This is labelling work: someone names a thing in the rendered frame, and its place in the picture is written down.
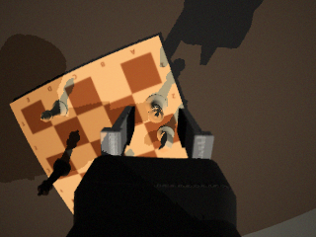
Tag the orange and brown chessboard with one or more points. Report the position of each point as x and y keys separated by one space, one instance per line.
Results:
x=95 y=96

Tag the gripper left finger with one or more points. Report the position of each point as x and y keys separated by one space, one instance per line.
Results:
x=115 y=139

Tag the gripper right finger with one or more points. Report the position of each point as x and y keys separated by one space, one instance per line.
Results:
x=197 y=143

